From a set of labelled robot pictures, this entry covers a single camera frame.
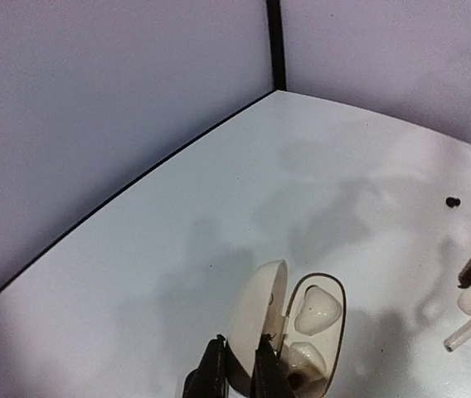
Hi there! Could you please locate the white earbud charging case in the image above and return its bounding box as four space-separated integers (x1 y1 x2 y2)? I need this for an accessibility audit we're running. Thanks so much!
226 260 347 397

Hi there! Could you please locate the black earbud right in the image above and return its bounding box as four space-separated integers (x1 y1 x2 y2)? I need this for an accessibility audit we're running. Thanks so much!
445 197 461 208

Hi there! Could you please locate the right black frame post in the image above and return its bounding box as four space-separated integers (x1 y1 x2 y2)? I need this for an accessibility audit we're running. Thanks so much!
265 0 287 91

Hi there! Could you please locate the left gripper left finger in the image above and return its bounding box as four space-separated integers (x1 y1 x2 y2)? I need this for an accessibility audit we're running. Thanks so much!
182 334 228 398

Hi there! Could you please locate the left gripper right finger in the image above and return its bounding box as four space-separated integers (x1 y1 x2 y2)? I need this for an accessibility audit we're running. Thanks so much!
250 334 294 398

